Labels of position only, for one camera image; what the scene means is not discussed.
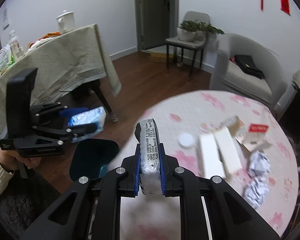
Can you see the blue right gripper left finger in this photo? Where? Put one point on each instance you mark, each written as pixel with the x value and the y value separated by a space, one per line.
pixel 137 170

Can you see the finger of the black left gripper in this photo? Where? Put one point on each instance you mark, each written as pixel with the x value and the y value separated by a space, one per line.
pixel 81 130

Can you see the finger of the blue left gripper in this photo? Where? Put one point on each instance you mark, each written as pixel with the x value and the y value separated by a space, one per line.
pixel 69 112

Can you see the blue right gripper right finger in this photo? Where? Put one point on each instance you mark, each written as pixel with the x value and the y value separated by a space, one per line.
pixel 162 169

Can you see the black white tissue pack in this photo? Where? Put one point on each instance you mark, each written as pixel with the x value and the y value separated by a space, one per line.
pixel 147 135

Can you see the blue cartoon wipes pack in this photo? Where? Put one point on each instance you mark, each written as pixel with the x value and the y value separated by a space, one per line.
pixel 95 116

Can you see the dark teal trash bin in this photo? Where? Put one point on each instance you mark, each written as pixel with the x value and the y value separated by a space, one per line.
pixel 91 158

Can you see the left hand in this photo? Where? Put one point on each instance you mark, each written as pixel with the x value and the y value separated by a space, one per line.
pixel 9 160

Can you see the white round lid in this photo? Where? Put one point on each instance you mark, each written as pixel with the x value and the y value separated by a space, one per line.
pixel 186 140

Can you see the dark table leg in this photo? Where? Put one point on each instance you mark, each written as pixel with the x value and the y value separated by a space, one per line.
pixel 97 90

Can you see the white box left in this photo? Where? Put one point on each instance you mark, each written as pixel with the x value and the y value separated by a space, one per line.
pixel 209 155

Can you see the white box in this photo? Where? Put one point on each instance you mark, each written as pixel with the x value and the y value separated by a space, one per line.
pixel 228 151
pixel 209 155

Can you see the beige dining tablecloth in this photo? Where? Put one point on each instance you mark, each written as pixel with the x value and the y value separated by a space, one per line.
pixel 63 64

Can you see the pink floral round tablecloth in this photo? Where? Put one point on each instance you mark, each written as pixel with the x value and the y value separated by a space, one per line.
pixel 203 130

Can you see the white box right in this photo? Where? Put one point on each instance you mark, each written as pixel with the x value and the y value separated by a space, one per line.
pixel 228 151

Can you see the white ceramic jar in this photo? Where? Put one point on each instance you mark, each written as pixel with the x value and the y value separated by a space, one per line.
pixel 66 22

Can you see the torn cardboard pieces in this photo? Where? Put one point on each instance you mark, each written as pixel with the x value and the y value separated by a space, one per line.
pixel 250 137

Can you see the red sandisk card package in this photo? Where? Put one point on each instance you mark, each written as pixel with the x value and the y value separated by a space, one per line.
pixel 258 128

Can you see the crumpled paper ball upper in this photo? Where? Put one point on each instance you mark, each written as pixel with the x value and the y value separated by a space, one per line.
pixel 259 164

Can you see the grey armchair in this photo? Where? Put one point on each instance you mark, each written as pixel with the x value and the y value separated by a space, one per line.
pixel 227 76

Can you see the black bag on armchair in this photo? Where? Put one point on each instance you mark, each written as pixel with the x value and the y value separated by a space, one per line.
pixel 246 64

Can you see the potted green plant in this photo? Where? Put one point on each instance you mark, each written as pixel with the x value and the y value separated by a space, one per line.
pixel 191 31

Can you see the grey door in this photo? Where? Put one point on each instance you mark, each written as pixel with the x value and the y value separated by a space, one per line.
pixel 156 20

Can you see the lace covered cabinet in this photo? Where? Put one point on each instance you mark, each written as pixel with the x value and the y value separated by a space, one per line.
pixel 290 117

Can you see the grey dining chair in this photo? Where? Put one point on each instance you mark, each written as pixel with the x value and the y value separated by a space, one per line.
pixel 195 47

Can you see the red wall decoration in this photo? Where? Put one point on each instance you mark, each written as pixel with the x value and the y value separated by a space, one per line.
pixel 285 6

